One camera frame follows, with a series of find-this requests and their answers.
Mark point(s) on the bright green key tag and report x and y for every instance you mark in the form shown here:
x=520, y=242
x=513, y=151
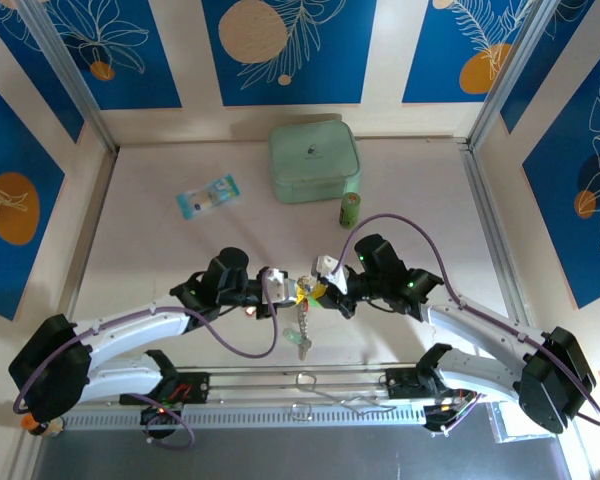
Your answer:
x=313, y=302

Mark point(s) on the silver keyring band with rings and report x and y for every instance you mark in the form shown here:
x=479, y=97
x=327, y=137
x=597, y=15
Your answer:
x=303, y=315

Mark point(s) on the red key tag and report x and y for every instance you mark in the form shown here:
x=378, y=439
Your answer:
x=251, y=310

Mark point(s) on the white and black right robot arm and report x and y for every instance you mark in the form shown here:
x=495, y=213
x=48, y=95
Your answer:
x=480, y=330

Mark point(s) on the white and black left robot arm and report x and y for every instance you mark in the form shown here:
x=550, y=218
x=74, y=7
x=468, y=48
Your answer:
x=140, y=322

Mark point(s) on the small green bottle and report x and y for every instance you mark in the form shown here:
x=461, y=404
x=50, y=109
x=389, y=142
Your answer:
x=350, y=210

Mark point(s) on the light blue wipes packet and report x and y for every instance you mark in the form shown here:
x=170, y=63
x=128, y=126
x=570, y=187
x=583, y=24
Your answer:
x=207, y=196

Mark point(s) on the mint green zip case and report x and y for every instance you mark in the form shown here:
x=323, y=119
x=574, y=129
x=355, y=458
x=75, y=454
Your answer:
x=312, y=160

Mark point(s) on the clear plastic bag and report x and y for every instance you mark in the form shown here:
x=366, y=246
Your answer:
x=502, y=425

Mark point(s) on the bottle with orange cap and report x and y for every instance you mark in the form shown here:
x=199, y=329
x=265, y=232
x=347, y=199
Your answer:
x=52, y=427

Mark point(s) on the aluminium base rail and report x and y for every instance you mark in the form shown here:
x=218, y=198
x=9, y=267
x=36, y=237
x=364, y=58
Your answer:
x=260, y=376

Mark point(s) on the aluminium table side rail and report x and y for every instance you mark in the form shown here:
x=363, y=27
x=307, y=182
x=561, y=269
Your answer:
x=97, y=215
x=490, y=230

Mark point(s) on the aluminium frame post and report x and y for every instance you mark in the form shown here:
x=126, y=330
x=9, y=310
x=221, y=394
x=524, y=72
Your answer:
x=75, y=85
x=505, y=75

